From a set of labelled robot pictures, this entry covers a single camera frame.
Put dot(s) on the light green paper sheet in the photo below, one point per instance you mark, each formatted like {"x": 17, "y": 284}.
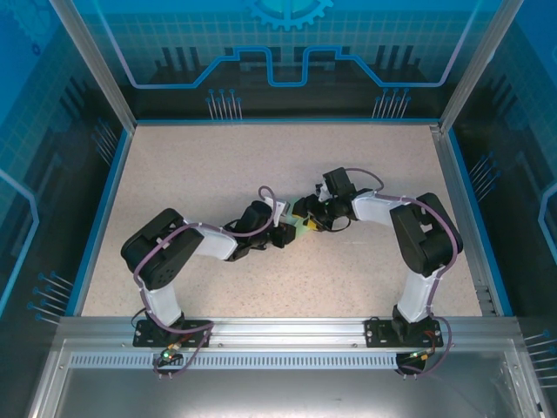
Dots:
{"x": 299, "y": 232}

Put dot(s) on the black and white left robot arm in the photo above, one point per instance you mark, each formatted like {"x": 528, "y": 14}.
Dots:
{"x": 161, "y": 252}

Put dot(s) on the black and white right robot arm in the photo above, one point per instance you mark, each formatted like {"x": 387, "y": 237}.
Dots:
{"x": 426, "y": 239}

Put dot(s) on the grey sheet metal cover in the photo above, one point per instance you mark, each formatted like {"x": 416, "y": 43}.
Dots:
{"x": 261, "y": 396}

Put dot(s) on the aluminium base beam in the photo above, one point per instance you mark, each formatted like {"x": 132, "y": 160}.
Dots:
{"x": 287, "y": 331}

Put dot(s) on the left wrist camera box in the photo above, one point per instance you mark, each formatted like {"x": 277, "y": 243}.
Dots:
{"x": 278, "y": 208}

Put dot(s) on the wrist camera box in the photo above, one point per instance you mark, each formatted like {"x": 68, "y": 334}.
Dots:
{"x": 278, "y": 208}
{"x": 320, "y": 190}

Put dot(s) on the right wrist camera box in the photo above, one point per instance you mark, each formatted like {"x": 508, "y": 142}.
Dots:
{"x": 320, "y": 190}

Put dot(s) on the aluminium side rail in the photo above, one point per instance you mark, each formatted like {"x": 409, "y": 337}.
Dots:
{"x": 451, "y": 174}

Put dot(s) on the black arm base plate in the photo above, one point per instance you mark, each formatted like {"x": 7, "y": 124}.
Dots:
{"x": 141, "y": 334}
{"x": 376, "y": 333}

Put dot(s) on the blue printed enclosure panel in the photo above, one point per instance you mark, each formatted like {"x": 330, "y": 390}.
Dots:
{"x": 278, "y": 43}
{"x": 522, "y": 130}
{"x": 35, "y": 130}

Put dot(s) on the aluminium frame post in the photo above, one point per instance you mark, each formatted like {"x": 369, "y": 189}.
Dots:
{"x": 477, "y": 65}
{"x": 96, "y": 65}

